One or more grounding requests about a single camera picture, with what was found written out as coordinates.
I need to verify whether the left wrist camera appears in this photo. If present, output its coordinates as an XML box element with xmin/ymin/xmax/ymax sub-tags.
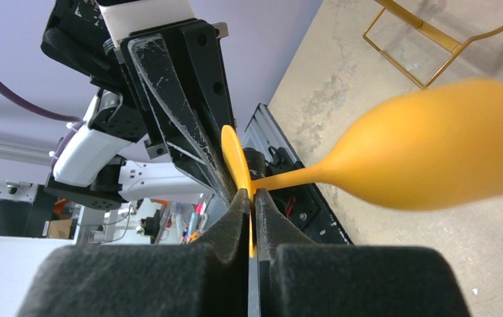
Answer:
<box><xmin>97</xmin><ymin>0</ymin><xmax>195</xmax><ymax>39</ymax></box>

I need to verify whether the gold wire glass rack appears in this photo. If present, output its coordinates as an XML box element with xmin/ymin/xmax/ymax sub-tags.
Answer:
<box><xmin>362</xmin><ymin>1</ymin><xmax>503</xmax><ymax>89</ymax></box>

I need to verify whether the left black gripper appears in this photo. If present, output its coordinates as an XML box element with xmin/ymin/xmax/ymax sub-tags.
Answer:
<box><xmin>114</xmin><ymin>18</ymin><xmax>237</xmax><ymax>205</ymax></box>

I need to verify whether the yellow wine glass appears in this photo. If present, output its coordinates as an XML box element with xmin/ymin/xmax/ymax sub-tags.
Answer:
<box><xmin>220</xmin><ymin>77</ymin><xmax>503</xmax><ymax>259</ymax></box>

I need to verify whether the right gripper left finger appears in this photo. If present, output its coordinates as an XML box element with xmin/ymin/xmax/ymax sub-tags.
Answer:
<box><xmin>18</xmin><ymin>189</ymin><xmax>251</xmax><ymax>316</ymax></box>

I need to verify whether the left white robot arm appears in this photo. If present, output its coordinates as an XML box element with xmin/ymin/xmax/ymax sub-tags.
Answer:
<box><xmin>41</xmin><ymin>1</ymin><xmax>236</xmax><ymax>209</ymax></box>

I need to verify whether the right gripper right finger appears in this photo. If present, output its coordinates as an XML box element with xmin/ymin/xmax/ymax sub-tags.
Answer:
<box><xmin>254</xmin><ymin>189</ymin><xmax>470</xmax><ymax>316</ymax></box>

